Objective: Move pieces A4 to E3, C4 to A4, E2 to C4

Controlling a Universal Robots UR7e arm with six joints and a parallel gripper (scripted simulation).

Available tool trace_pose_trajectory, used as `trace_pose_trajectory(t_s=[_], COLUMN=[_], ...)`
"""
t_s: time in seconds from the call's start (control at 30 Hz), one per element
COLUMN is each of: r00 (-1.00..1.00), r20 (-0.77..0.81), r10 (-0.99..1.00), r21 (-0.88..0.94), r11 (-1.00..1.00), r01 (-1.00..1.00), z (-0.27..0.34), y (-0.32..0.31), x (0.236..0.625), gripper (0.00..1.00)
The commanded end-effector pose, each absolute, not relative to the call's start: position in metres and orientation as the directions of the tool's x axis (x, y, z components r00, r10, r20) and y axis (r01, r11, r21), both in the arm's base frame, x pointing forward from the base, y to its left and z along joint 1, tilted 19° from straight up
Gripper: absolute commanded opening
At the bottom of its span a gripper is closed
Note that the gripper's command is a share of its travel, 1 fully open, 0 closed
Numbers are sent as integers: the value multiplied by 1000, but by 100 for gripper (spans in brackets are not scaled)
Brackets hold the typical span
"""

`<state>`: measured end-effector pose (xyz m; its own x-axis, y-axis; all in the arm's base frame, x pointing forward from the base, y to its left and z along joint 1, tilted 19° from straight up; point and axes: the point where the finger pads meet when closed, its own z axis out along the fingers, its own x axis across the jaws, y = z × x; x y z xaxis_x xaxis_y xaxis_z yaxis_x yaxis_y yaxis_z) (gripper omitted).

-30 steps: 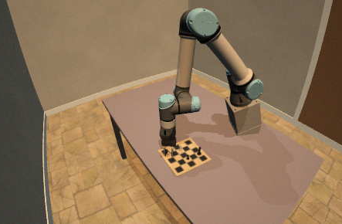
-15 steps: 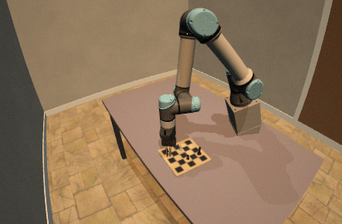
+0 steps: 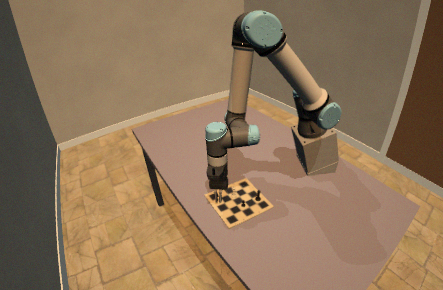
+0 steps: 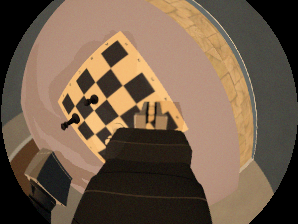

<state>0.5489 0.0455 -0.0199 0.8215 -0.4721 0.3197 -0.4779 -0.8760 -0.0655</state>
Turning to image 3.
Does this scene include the white queen chess piece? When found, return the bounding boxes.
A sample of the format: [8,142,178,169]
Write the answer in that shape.
[231,187,237,198]

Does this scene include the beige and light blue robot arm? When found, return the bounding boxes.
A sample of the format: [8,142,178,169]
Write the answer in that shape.
[205,10,341,158]

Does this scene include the tan and dark brown chessboard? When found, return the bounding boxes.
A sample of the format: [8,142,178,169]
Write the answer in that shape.
[205,178,274,229]

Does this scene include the black chess queen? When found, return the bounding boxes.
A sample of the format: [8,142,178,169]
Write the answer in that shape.
[255,190,261,201]

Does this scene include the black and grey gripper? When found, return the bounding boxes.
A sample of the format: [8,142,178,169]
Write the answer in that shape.
[207,154,228,203]

